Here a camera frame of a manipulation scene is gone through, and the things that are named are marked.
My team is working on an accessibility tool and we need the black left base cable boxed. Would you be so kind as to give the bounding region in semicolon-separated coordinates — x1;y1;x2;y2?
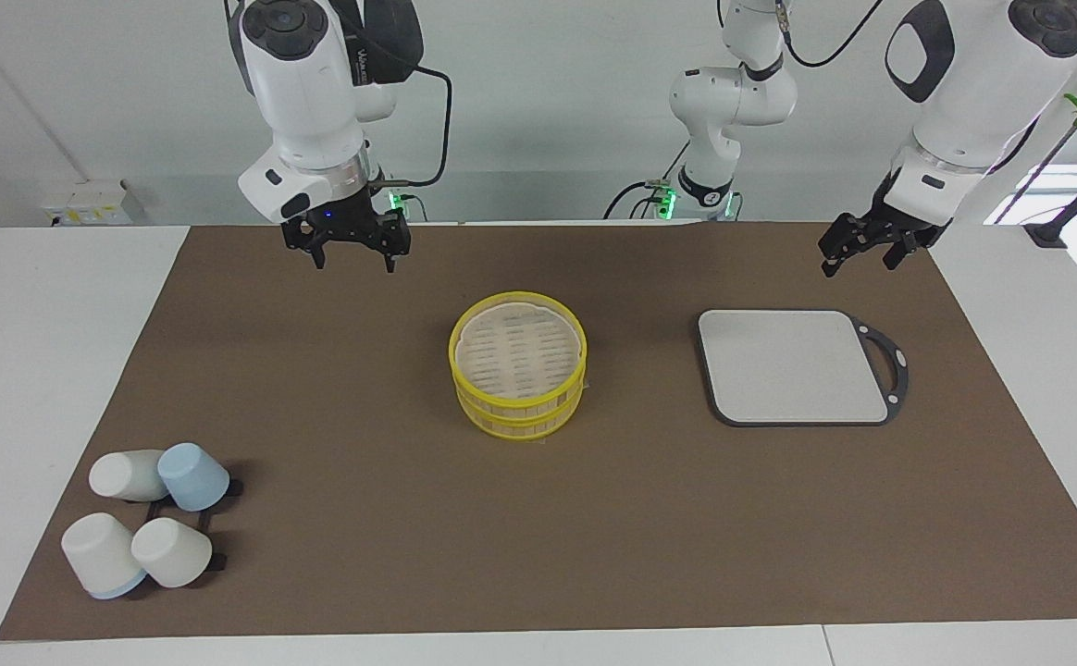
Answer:
603;139;693;221

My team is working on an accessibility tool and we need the grey cutting board black rim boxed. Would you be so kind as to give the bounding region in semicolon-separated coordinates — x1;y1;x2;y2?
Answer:
697;309;910;428

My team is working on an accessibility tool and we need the yellow bamboo steamer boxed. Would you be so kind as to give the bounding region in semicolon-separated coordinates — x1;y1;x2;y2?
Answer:
449;291;589;442

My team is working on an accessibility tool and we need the brown table mat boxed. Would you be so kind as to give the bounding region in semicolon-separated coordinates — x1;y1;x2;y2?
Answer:
0;222;1077;641

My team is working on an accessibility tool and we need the black cup rack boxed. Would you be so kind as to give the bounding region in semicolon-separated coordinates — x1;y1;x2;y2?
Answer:
145;479;245;573

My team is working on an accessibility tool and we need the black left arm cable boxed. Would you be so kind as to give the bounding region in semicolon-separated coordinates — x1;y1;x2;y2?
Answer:
779;0;887;68

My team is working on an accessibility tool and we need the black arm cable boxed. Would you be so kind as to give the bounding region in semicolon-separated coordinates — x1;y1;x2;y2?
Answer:
779;0;887;68
372;63;454;191

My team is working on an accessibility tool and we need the white power outlet box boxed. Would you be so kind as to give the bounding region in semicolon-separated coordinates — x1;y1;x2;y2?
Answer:
42;180;147;227

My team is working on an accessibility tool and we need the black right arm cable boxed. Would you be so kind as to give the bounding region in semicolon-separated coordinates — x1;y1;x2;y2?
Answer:
372;63;454;191

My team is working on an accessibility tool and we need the white cup blue rim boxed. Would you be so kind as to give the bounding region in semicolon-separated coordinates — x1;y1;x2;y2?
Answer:
61;512;147;599

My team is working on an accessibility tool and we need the light blue cup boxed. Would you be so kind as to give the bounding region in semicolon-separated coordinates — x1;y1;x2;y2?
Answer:
157;443;231;512

